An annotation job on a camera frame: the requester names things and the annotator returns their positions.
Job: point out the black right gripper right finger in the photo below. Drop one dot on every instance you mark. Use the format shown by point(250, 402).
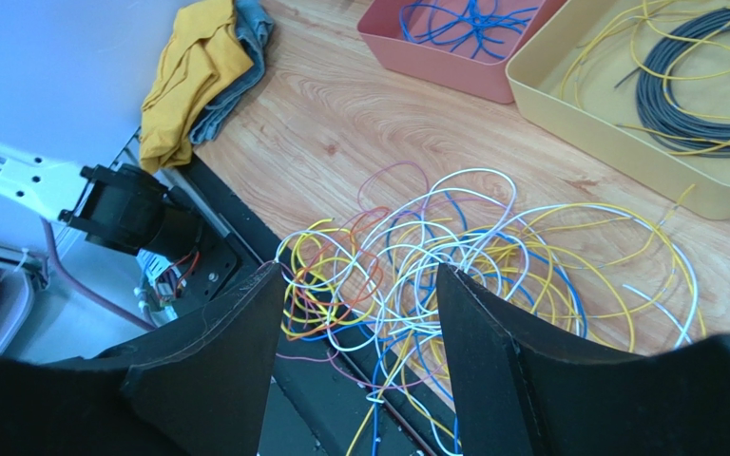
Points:
point(522, 386)

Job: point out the grey denim cloth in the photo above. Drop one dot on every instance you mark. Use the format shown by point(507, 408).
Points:
point(253, 29)

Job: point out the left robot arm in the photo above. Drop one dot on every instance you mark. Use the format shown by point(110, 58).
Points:
point(124, 209)

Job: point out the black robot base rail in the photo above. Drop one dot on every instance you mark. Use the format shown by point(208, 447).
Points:
point(317, 404)

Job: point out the orange yellow cloth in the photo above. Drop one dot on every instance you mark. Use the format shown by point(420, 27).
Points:
point(202, 56)

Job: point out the red plastic bin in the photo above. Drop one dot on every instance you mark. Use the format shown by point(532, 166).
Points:
point(463, 45)

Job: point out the yellow plastic bin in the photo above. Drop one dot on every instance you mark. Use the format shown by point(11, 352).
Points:
point(643, 86)

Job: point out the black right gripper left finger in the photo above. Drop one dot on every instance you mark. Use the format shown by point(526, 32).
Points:
point(195, 386)

